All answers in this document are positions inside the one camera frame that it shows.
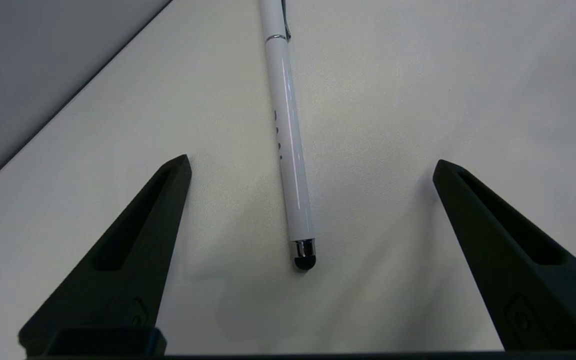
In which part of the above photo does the white stylus pen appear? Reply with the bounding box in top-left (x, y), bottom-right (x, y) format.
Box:
top-left (258, 0), bottom-right (318, 272)

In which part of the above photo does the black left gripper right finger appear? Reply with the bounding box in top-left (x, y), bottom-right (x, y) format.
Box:
top-left (432, 159), bottom-right (576, 354)

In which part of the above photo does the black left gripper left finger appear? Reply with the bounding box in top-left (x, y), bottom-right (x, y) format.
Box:
top-left (18, 154), bottom-right (193, 359)

